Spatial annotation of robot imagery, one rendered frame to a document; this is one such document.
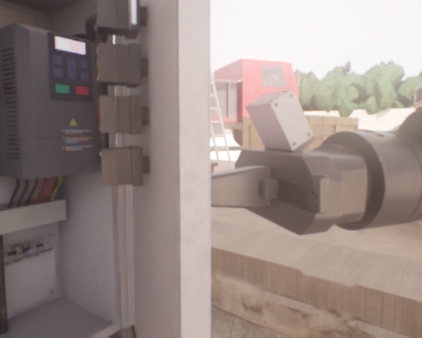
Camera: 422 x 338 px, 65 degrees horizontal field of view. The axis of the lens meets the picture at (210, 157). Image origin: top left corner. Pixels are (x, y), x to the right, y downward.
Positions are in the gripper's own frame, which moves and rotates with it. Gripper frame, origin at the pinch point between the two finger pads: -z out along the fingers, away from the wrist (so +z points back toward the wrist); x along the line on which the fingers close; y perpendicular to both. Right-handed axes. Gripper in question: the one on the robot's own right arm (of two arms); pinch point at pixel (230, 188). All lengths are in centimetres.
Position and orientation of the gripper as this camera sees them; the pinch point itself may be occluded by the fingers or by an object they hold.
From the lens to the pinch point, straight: 25.5
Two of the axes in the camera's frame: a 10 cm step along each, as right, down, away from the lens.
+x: 3.6, 0.8, -9.3
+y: 0.0, 10.0, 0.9
